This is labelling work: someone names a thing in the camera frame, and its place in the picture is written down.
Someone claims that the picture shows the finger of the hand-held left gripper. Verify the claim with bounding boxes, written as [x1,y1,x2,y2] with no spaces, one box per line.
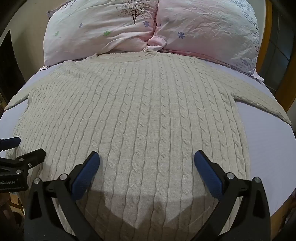
[0,137,22,152]
[0,149,46,177]

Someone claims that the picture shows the white bed sheet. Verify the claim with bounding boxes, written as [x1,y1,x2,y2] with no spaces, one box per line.
[0,62,296,218]

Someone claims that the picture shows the right floral pink pillow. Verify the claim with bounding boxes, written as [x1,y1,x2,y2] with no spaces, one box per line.
[39,0,264,82]

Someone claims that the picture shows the wooden bed frame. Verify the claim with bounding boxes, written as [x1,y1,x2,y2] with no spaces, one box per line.
[258,0,296,114]

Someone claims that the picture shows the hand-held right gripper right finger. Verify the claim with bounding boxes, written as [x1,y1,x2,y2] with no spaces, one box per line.
[194,150,271,241]

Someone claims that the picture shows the cream cable-knit sweater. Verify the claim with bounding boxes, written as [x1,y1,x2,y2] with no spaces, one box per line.
[3,50,292,241]

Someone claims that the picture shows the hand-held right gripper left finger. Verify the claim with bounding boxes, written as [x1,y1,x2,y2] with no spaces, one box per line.
[24,151,102,241]

